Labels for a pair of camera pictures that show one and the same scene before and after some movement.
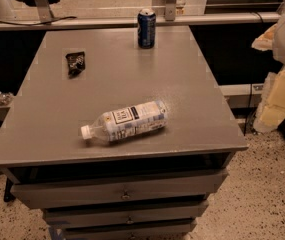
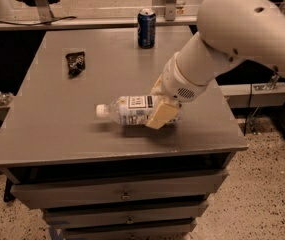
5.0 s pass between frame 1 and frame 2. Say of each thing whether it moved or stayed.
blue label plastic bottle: moved
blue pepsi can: stayed
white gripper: moved
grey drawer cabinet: stayed
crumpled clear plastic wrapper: stayed
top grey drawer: stayed
